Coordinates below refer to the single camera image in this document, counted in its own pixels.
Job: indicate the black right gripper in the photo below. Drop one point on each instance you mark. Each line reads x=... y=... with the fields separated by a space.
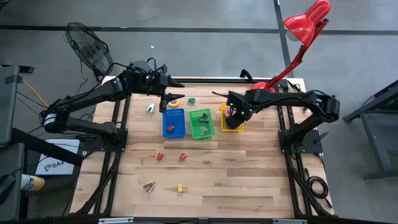
x=239 y=115

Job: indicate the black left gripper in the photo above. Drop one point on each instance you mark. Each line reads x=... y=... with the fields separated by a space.
x=162 y=85

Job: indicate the pink tape roll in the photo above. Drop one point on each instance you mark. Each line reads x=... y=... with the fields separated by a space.
x=227 y=112

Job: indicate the yellow tape roll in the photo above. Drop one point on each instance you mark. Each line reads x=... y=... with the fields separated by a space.
x=174 y=104

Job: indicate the white teal staple remover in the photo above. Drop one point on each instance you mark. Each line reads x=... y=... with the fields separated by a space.
x=151 y=107

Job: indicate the black staple remover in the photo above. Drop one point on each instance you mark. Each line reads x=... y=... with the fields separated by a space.
x=204 y=119

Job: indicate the red stapler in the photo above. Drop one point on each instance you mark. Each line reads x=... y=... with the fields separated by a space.
x=160 y=156
x=170 y=127
x=183 y=156

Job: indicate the grey staple remover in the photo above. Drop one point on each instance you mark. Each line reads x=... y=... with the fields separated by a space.
x=203 y=130

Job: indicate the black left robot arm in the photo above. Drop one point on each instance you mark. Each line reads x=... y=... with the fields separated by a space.
x=87 y=93

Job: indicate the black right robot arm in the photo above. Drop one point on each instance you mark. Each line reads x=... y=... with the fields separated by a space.
x=280 y=96

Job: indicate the green staple remover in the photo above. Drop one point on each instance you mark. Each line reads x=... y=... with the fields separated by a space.
x=192 y=100

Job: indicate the yellow stapler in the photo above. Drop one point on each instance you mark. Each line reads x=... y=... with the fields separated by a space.
x=180 y=188

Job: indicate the pink staple remover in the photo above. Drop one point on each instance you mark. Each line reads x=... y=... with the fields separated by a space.
x=150 y=186

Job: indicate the yellow plastic basket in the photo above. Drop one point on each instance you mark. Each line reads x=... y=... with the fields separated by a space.
x=222 y=121

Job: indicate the blue plastic basket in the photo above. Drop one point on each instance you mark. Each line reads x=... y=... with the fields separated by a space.
x=178 y=118

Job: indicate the green plastic basket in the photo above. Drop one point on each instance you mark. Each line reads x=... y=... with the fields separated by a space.
x=195 y=127

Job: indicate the black floor fan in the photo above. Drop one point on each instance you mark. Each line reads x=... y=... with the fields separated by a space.
x=88 y=46

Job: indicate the red desk lamp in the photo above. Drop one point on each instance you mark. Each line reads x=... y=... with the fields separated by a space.
x=303 y=25

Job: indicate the white printed box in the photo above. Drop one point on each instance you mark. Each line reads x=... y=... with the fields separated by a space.
x=57 y=163

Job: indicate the black diagonal beam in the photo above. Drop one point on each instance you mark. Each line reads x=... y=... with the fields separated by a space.
x=46 y=146

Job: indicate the black metal cart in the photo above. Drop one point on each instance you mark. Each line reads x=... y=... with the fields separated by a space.
x=377 y=146

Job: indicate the large black case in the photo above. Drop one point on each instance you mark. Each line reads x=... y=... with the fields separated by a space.
x=7 y=105

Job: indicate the yellow white spray can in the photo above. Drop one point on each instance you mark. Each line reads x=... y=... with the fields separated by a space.
x=32 y=183

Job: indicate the black aluminium table frame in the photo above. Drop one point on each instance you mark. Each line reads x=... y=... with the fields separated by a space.
x=202 y=80

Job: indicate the black frame clamp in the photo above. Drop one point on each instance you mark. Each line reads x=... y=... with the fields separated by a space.
x=246 y=74

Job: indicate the silver metal bracket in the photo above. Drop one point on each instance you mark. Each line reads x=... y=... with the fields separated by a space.
x=289 y=221
x=115 y=220

